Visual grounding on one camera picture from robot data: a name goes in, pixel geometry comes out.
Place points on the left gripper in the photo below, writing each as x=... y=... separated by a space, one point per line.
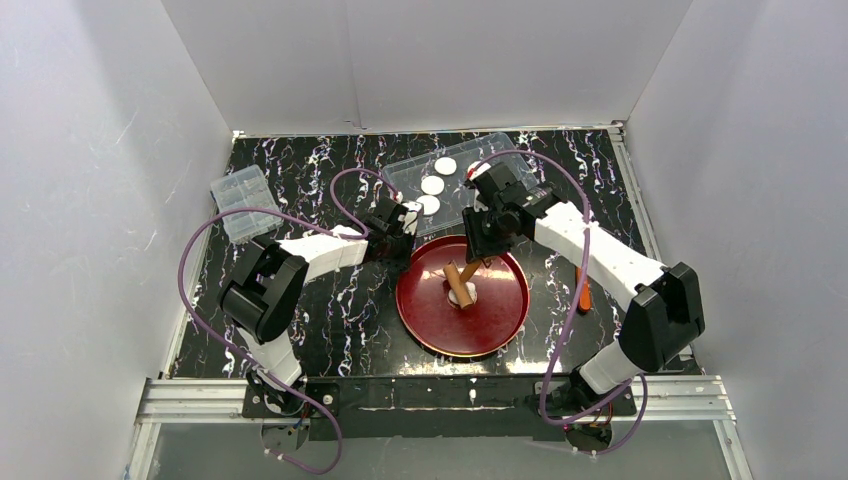
x=399 y=240

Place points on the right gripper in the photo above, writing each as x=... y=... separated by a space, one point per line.
x=477 y=237

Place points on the wooden dough roller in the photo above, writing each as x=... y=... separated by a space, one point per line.
x=456 y=278

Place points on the white dough ball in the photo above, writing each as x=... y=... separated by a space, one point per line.
x=465 y=297

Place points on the round red tray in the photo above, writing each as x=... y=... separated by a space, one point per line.
x=492 y=322

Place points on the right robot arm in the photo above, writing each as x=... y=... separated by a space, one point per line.
x=663 y=307

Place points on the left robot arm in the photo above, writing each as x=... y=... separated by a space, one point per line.
x=261 y=293

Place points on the flat white dumpling wrapper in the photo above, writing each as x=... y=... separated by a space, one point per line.
x=432 y=185
x=445 y=166
x=429 y=204

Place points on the clear plastic tray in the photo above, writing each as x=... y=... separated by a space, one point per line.
x=406 y=176

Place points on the clear compartment screw box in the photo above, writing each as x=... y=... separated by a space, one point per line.
x=247 y=187

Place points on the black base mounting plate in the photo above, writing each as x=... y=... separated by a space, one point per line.
x=409 y=406

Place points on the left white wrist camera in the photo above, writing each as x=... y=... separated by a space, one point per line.
x=409 y=217

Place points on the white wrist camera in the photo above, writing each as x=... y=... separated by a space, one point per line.
x=475 y=170
x=409 y=217

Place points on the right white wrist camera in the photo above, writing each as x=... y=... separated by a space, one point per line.
x=475 y=170

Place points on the aluminium frame rail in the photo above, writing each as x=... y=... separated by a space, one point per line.
x=187 y=401

